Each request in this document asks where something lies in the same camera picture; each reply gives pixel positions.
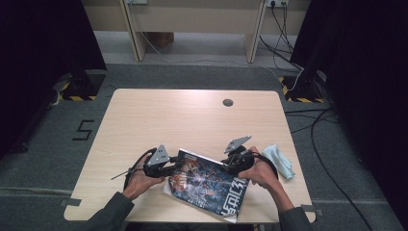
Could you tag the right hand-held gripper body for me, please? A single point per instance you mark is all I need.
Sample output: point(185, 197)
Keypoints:
point(243, 162)

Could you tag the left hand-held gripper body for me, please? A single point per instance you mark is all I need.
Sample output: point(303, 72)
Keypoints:
point(157, 165)

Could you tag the dark illustrated magazine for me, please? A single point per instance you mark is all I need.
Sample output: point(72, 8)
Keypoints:
point(205, 186)

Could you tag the light blue cloth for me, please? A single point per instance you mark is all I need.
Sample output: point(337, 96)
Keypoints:
point(279, 160)

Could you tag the person's right hand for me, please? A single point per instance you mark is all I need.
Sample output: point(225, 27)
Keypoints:
point(263, 174)

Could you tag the person's left hand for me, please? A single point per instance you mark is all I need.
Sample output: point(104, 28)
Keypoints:
point(141, 183)

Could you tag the grey table grommet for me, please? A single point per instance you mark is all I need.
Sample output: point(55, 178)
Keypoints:
point(227, 102)

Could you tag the grey tape strip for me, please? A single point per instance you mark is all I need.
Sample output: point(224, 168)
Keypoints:
point(312, 209)
point(72, 202)

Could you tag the black stand base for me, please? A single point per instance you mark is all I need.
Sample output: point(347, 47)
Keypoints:
point(303, 86)
point(81, 84)

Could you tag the black curtain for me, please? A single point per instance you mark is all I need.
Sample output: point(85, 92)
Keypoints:
point(38, 64)
point(369, 80)

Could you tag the white wall socket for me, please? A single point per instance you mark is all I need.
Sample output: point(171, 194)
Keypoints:
point(277, 2)

